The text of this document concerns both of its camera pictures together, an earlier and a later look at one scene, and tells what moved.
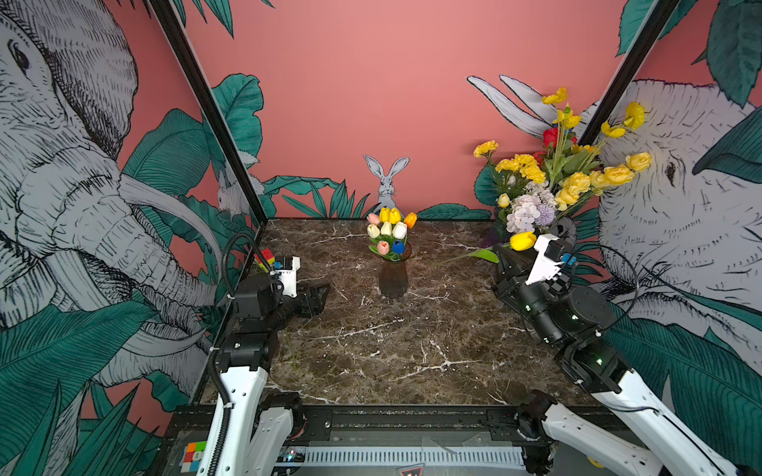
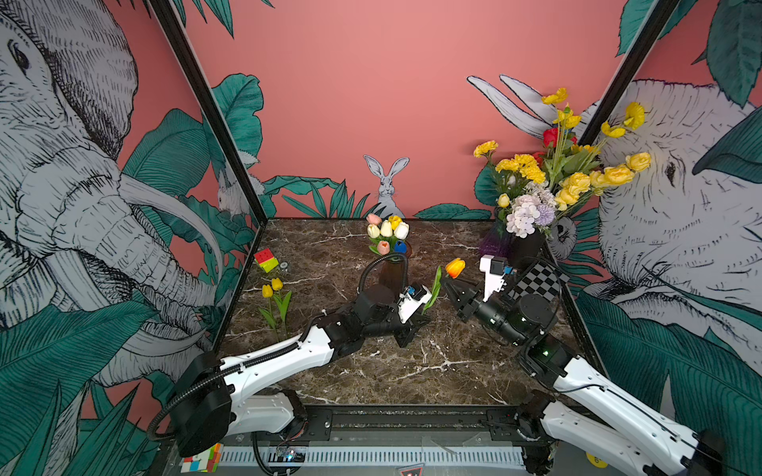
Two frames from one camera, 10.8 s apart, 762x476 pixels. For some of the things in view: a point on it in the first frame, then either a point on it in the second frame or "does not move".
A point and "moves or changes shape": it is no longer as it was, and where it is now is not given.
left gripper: [304, 298] → [411, 327]
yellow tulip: [520, 242] moves or changes shape
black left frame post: [177, 33] does not move
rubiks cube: [192, 456] does not move
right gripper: [506, 279] → [465, 307]
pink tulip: [383, 247] does not move
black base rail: [418, 424] does not move
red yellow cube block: [268, 256] does not move
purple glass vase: [496, 234] does not move
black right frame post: [630, 66] does not move
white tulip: [400, 230] does not move
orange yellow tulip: [411, 219] → [453, 269]
